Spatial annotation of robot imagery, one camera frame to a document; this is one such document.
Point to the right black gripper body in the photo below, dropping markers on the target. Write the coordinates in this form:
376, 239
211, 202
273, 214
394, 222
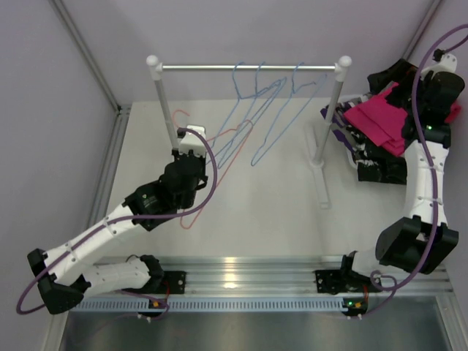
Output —
403, 98

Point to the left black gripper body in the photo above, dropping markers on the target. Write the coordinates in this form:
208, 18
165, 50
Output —
189, 200

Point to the pink trousers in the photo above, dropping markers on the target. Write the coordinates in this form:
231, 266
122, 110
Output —
380, 122

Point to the purple camouflage trousers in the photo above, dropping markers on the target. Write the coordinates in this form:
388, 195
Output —
336, 126

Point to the blue hanger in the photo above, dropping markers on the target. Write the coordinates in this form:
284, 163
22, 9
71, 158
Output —
261, 100
258, 101
263, 149

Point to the black camouflage trousers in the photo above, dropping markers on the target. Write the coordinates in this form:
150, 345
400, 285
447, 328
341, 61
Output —
377, 165

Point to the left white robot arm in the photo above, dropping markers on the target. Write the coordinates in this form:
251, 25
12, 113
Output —
69, 273

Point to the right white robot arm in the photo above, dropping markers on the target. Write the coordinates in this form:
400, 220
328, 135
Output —
421, 239

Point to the white plastic basket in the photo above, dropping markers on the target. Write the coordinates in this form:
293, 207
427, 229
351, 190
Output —
352, 157

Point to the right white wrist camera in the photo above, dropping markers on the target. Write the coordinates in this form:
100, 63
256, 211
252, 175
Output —
447, 63

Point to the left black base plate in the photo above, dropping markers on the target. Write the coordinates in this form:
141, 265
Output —
170, 282

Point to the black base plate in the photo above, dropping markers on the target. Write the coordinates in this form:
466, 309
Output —
170, 282
332, 282

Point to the aluminium rail frame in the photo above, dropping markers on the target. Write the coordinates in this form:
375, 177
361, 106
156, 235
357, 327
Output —
300, 206

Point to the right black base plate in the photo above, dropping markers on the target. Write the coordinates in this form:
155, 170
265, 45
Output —
332, 282

